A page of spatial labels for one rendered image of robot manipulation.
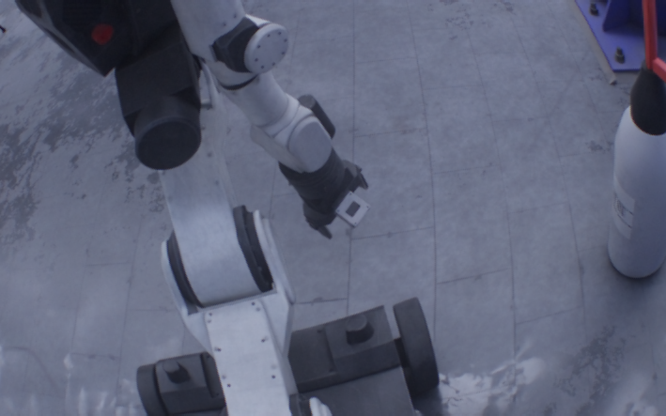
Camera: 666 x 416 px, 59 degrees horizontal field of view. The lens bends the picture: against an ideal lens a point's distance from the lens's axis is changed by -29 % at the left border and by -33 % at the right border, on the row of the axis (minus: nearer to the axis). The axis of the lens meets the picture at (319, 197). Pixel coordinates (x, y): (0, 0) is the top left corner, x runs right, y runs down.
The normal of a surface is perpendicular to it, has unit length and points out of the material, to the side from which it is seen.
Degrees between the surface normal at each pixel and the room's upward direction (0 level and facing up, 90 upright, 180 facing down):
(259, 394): 8
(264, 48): 97
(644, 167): 72
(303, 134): 97
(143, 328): 0
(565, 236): 0
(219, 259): 43
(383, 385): 0
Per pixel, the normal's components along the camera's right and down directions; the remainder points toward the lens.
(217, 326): -0.23, -0.62
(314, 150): 0.73, 0.44
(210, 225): -0.12, -0.26
